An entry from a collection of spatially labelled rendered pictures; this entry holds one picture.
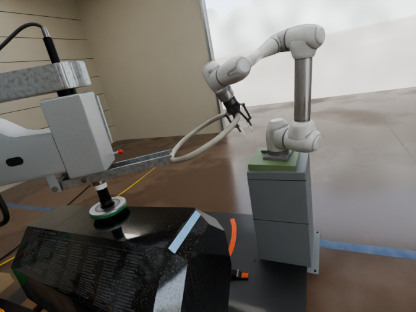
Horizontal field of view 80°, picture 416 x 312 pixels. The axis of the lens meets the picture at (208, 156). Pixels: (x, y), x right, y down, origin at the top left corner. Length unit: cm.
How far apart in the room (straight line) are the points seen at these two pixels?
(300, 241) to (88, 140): 157
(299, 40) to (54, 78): 128
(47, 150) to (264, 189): 135
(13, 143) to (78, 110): 37
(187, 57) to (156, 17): 120
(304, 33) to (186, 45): 504
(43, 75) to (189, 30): 522
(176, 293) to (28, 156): 100
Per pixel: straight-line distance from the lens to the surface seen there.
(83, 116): 139
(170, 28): 667
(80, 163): 146
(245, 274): 211
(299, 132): 165
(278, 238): 205
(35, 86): 145
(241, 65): 118
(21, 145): 155
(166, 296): 122
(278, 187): 180
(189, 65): 642
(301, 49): 159
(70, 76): 141
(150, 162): 143
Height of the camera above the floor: 152
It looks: 19 degrees down
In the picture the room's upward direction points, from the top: 11 degrees counter-clockwise
